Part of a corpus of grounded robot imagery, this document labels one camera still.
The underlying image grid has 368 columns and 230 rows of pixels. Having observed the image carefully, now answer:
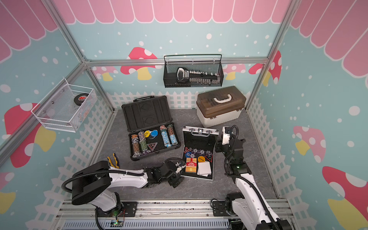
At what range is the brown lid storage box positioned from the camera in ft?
3.23

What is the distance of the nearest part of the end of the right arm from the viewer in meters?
0.59

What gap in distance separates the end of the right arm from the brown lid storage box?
0.29 meters
